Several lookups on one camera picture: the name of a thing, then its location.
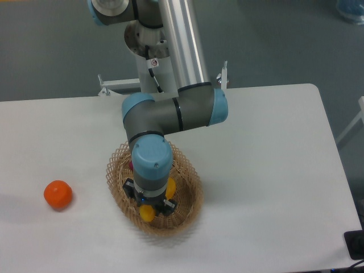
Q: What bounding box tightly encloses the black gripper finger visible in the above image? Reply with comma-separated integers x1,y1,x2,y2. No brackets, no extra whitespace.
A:
122,177,135,199
155,199,177,216

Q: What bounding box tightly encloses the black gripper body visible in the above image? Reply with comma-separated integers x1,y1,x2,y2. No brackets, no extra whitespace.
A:
134,184,167,213

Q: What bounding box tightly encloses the yellow mango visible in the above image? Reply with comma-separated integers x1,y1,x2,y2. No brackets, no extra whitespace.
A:
139,177,176,222

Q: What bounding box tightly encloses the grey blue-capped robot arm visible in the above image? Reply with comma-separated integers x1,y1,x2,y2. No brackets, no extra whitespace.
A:
88,1,228,216

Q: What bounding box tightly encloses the oval woven wicker basket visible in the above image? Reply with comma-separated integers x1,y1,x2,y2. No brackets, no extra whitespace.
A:
106,142,204,237

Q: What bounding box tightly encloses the orange tangerine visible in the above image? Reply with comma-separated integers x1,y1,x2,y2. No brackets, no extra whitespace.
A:
43,180,73,210

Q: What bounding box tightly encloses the black device at table edge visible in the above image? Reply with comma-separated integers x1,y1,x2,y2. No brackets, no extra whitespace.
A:
344,230,363,260

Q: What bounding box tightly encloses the blue object top right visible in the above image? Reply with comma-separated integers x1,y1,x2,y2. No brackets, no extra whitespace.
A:
336,0,363,25

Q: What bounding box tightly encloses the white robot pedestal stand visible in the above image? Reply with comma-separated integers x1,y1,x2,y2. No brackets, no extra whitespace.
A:
97,53,230,97

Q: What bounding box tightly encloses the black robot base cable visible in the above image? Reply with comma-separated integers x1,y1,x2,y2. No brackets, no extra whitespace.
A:
144,44,165,93

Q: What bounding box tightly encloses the white frame at right edge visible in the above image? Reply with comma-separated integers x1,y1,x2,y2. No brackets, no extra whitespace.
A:
335,96,363,150

